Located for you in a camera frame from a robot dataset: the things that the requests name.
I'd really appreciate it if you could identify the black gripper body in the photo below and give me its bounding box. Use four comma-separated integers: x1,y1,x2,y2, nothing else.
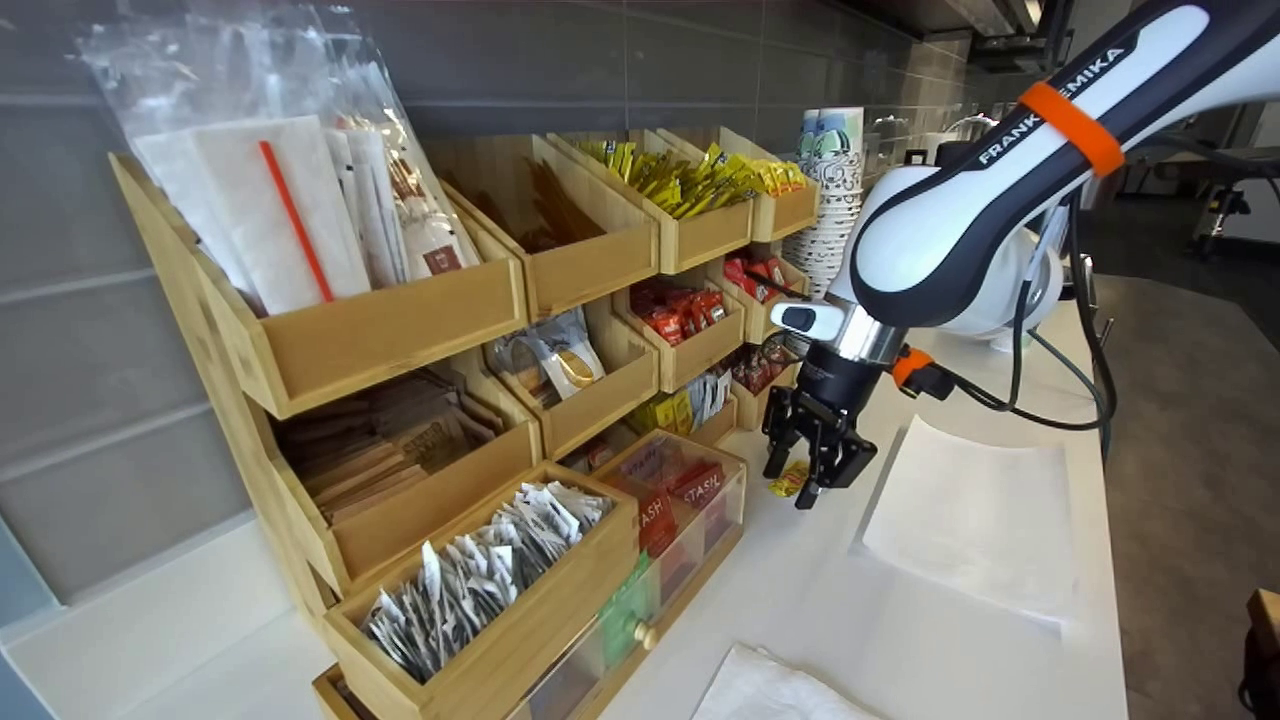
778,342,882,456

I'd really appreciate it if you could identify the yellow mustard sachet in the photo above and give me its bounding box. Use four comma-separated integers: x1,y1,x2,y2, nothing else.
778,461,807,497

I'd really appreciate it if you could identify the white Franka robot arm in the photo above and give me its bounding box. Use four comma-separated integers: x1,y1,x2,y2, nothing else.
764,0,1280,506

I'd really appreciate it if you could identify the wooden condiment stand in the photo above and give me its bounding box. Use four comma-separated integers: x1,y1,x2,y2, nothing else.
109,122,825,720

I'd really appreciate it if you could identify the clear plastic drawer box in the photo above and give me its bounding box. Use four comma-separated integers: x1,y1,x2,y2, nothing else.
510,432,749,720

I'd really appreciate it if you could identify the pile of red ketchup sachets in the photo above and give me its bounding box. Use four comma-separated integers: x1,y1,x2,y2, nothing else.
629,278,728,342

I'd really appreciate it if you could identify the white paper towel right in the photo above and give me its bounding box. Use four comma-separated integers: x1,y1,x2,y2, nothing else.
864,420,1082,629

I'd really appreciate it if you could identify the white paper towel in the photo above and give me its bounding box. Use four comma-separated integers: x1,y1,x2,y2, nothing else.
864,420,1082,629
691,644,882,720

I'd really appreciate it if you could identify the pile of yellow mustard sachets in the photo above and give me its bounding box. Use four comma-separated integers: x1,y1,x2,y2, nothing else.
714,153,803,194

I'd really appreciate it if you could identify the white paper towel left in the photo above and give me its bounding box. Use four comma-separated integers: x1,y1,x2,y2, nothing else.
691,644,882,720

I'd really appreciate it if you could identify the stack of patterned paper cups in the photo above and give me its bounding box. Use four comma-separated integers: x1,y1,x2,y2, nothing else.
801,108,864,292

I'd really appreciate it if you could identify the pile of gold sachets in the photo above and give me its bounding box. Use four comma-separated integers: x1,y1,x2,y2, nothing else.
587,141,749,219

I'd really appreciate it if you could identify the pile of silver sachets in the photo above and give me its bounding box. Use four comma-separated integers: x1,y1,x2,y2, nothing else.
366,481,610,681

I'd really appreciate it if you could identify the brown napkins stack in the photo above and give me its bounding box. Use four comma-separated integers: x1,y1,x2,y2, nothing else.
275,373,511,520

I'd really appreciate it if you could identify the plastic bag of straws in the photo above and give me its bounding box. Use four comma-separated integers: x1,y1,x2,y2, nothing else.
75,0,482,314

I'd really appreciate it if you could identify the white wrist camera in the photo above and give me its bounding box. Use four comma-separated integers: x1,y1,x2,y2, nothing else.
770,300,847,342

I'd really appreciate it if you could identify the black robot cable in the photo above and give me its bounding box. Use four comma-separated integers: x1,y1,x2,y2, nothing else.
915,194,1116,437

